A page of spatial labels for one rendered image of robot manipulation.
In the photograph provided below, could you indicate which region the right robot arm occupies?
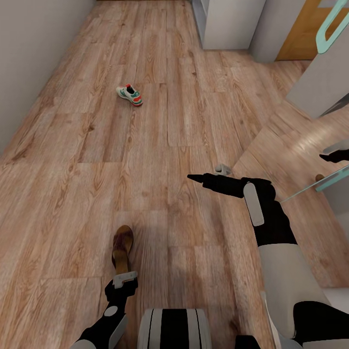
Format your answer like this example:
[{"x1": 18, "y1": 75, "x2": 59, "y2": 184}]
[{"x1": 188, "y1": 163, "x2": 349, "y2": 349}]

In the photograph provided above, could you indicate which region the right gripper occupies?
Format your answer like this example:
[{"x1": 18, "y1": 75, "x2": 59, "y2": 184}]
[{"x1": 188, "y1": 173, "x2": 233, "y2": 195}]

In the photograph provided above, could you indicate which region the gym shoe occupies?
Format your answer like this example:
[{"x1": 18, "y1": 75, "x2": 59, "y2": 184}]
[{"x1": 116, "y1": 84, "x2": 143, "y2": 107}]

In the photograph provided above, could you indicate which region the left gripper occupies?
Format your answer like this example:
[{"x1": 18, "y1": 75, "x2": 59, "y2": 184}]
[{"x1": 105, "y1": 278, "x2": 138, "y2": 304}]

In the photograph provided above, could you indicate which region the sandal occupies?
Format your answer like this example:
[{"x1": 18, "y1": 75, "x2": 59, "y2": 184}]
[{"x1": 111, "y1": 225, "x2": 134, "y2": 275}]

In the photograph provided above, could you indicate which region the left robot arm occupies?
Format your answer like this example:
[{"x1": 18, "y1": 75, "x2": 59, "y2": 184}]
[{"x1": 69, "y1": 271, "x2": 138, "y2": 349}]

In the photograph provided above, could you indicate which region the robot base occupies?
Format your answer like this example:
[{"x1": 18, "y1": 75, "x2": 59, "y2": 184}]
[{"x1": 235, "y1": 335, "x2": 260, "y2": 349}]

